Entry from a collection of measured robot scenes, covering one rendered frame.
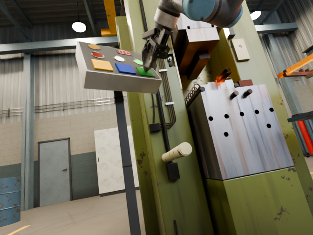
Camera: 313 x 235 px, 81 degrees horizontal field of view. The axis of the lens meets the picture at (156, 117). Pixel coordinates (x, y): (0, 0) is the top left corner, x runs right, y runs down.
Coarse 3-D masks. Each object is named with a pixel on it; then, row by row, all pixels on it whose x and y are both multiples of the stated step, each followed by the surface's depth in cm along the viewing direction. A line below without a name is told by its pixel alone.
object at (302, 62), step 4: (308, 56) 91; (312, 56) 90; (304, 60) 93; (308, 60) 91; (312, 60) 92; (296, 64) 97; (300, 64) 95; (304, 64) 95; (288, 68) 101; (292, 68) 99; (296, 68) 98; (280, 76) 106
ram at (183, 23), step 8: (184, 16) 116; (184, 24) 114; (192, 24) 115; (200, 24) 115; (208, 24) 116; (176, 32) 117; (184, 32) 116; (176, 40) 122; (176, 48) 131; (176, 56) 141
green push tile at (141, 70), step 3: (138, 69) 83; (141, 69) 84; (141, 72) 82; (144, 72) 83; (147, 72) 84; (150, 72) 86; (141, 75) 80; (144, 75) 81; (147, 75) 82; (150, 75) 83; (153, 75) 84
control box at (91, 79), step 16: (80, 48) 79; (112, 48) 92; (80, 64) 77; (112, 64) 78; (128, 64) 84; (96, 80) 71; (112, 80) 74; (128, 80) 77; (144, 80) 81; (160, 80) 85
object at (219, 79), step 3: (225, 69) 96; (228, 69) 96; (222, 72) 99; (225, 72) 98; (228, 72) 95; (219, 75) 102; (222, 75) 101; (225, 75) 97; (228, 75) 98; (216, 78) 105; (219, 78) 104; (222, 78) 100; (225, 78) 101; (219, 81) 103; (222, 81) 104
